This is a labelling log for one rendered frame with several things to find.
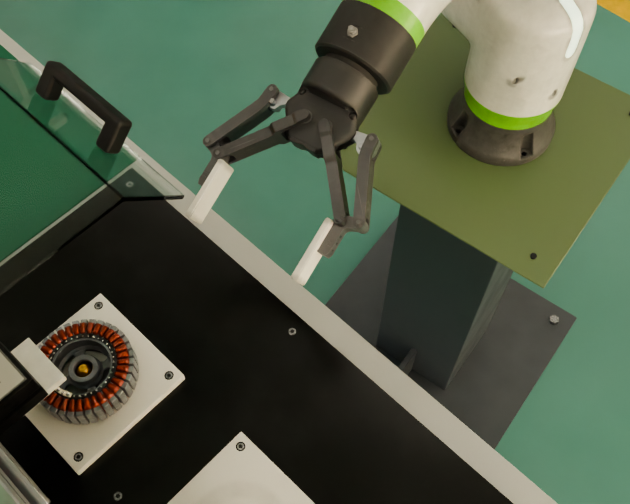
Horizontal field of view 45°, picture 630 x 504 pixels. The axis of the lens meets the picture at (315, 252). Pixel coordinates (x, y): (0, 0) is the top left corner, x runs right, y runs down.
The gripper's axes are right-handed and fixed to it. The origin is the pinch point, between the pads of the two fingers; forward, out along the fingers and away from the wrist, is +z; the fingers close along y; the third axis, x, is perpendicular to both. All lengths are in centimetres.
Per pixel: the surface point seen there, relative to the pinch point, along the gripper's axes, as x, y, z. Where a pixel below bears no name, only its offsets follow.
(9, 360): 9.9, 10.2, 21.2
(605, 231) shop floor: -121, -26, -49
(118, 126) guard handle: 15.1, 9.8, -2.5
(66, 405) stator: 0.0, 8.2, 24.5
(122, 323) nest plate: -7.5, 11.7, 15.5
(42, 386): 5.9, 8.1, 22.5
